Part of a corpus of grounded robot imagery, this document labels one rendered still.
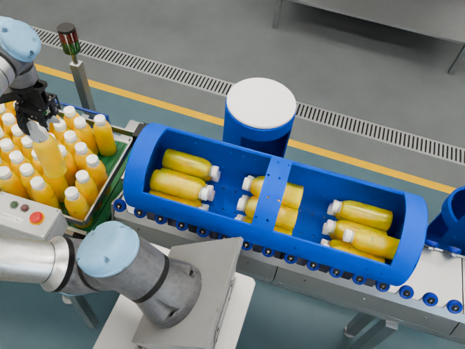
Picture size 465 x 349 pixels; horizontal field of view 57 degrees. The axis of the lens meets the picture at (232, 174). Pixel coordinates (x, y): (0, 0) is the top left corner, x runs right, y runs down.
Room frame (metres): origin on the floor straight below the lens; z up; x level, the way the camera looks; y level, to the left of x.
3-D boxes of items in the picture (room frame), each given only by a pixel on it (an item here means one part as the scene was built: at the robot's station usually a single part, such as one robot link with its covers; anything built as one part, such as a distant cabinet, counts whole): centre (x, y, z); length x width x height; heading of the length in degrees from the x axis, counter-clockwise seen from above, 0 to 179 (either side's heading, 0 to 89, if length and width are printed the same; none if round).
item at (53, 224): (0.58, 0.60, 1.05); 0.20 x 0.10 x 0.10; 79
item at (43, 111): (0.73, 0.52, 1.44); 0.09 x 0.08 x 0.12; 79
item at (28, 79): (0.73, 0.52, 1.52); 0.08 x 0.08 x 0.05
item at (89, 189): (0.76, 0.48, 0.98); 0.07 x 0.07 x 0.17
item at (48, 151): (0.73, 0.54, 1.21); 0.07 x 0.07 x 0.17
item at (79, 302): (0.58, 0.60, 0.50); 0.04 x 0.04 x 1.00; 79
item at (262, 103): (1.23, -0.08, 1.03); 0.28 x 0.28 x 0.01
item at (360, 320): (0.70, -0.70, 0.31); 0.06 x 0.06 x 0.63; 79
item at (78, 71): (1.26, 0.65, 0.55); 0.04 x 0.04 x 1.10; 79
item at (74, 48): (1.26, 0.65, 1.18); 0.06 x 0.06 x 0.05
